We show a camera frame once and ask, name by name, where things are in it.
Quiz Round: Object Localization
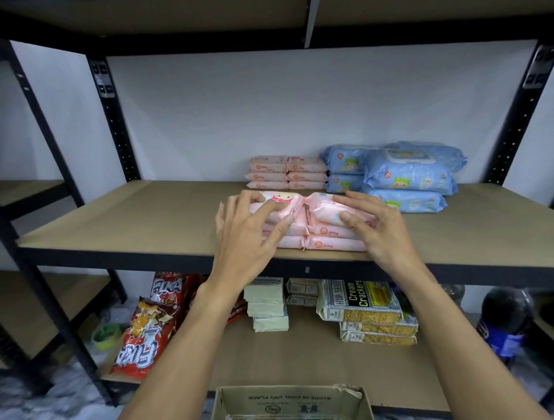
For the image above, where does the person's left hand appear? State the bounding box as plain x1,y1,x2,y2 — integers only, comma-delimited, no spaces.
215,190,295,290

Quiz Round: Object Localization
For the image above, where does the person's right hand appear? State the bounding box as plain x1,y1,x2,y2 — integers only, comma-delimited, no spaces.
332,190,428,278

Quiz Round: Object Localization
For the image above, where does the pink wipes pack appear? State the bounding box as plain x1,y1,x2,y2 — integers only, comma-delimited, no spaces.
305,192,378,230
250,190,310,237

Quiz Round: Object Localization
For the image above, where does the person's right forearm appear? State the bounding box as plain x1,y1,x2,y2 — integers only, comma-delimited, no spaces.
383,262,552,420

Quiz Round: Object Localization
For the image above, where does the person's left forearm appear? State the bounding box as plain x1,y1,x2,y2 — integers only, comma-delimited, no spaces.
119,275,260,420

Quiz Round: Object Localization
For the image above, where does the pile of pink wipes packets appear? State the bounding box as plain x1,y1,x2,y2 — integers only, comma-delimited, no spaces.
244,155,328,191
260,220,369,253

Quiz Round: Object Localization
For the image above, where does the pale green packet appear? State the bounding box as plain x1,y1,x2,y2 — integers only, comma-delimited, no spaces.
243,277,285,304
252,315,290,334
247,300,287,319

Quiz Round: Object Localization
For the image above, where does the blue wipes pack with lid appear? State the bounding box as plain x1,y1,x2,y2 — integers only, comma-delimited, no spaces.
363,149,458,196

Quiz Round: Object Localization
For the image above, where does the cream cracker packet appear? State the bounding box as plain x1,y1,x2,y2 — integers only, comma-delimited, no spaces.
339,314,419,338
316,280,404,325
340,331,417,347

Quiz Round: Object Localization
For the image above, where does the brown shelf board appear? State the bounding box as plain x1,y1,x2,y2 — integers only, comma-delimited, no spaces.
0,0,554,33
17,179,554,265
100,277,451,412

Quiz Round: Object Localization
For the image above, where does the dark plastic bottle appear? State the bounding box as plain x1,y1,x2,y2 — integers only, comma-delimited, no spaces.
441,283,466,305

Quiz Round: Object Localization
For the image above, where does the large red snack bag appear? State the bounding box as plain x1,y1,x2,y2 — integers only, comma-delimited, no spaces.
109,297,180,381

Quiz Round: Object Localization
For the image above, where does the green tape roll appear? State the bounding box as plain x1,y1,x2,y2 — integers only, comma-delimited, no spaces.
92,322,125,352

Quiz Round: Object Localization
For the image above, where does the black metal shelf rack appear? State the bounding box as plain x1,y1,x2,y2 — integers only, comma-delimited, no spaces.
0,0,554,420
0,39,128,396

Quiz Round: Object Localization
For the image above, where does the cardboard box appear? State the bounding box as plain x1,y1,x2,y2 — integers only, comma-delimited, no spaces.
210,385,375,420

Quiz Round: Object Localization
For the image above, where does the dark soda bottle blue label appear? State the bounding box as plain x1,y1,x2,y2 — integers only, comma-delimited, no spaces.
477,287,536,361

